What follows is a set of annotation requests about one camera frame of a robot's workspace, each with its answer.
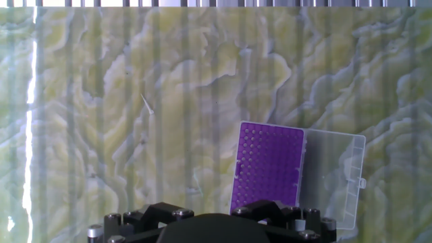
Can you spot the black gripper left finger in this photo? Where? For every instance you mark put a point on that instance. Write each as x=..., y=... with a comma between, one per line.
x=152, y=216

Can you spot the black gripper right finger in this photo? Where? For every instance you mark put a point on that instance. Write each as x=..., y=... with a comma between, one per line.
x=263, y=209

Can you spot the small clear pipette tip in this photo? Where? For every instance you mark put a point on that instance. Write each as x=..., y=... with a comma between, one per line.
x=147, y=105

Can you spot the green marble pattern mat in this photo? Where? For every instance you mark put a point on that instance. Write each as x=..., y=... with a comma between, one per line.
x=202, y=84

